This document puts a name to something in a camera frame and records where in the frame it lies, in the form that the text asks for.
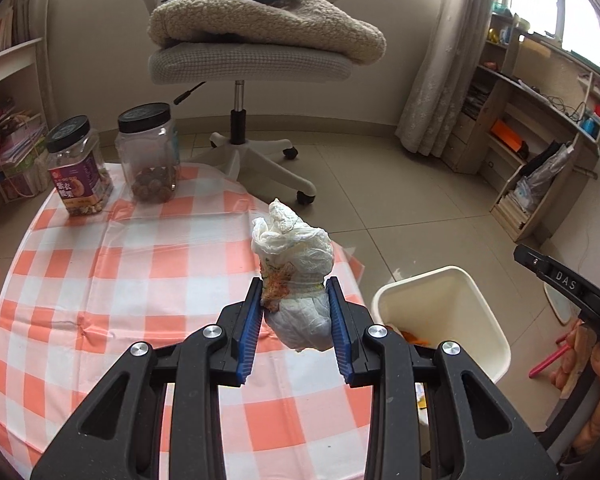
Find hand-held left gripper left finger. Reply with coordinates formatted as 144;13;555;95
30;277;264;480

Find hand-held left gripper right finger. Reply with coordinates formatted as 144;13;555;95
326;277;558;480

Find white paper wad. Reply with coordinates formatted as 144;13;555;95
251;198;336;352

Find white plastic trash bin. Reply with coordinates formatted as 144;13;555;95
371;266;512;426

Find white bathroom scale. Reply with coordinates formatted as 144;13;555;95
542;280;582;326

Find orange wrapper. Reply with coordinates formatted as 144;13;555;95
387;324;432;347

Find pink plastic chair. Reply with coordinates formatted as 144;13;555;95
529;340;581;379

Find stack of books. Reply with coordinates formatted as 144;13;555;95
495;195;532;234

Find grey plastic bag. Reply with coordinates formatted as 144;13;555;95
512;142;577;212

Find orange checkered tablecloth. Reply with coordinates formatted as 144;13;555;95
0;162;381;480

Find orange box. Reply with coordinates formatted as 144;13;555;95
489;120;527;154

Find clear jar of brown nuts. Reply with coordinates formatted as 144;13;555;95
117;103;182;205

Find stack of dark magazines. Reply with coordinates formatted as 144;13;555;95
461;82;492;122

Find wooden desk with shelves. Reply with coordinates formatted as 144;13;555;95
442;7;600;243

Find purple label snack jar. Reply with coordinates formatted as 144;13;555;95
46;116;114;217

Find beige lace curtain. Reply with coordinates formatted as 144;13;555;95
395;0;512;158

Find grey office chair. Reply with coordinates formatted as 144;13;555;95
130;0;362;206

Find beige fleece blanket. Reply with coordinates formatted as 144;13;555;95
149;0;387;67

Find white bookshelf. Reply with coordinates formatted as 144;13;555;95
0;35;57;206

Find black cables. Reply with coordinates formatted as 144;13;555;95
545;94;587;117

